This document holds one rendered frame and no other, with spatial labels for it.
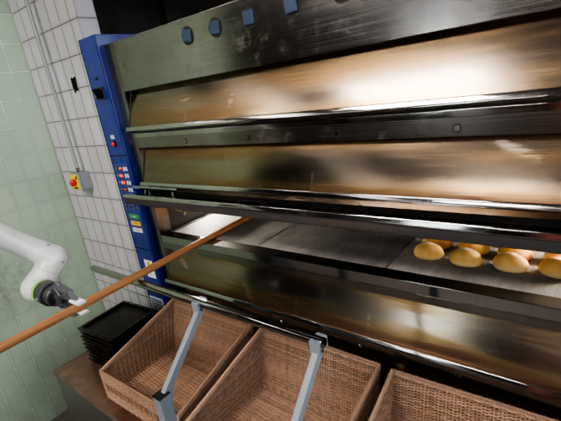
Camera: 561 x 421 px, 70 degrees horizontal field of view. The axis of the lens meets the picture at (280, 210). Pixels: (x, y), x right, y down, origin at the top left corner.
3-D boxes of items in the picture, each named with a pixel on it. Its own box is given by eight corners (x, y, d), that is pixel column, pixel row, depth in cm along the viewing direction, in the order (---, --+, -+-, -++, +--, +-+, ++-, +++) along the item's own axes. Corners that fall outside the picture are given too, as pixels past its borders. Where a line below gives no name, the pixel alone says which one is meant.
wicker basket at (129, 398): (185, 338, 221) (174, 294, 212) (265, 370, 187) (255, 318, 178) (105, 398, 185) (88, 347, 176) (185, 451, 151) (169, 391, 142)
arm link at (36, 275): (35, 301, 167) (9, 293, 159) (52, 274, 171) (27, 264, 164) (51, 309, 159) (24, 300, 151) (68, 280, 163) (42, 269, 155)
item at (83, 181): (85, 186, 239) (80, 170, 236) (93, 187, 233) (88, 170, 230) (73, 190, 234) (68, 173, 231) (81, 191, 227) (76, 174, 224)
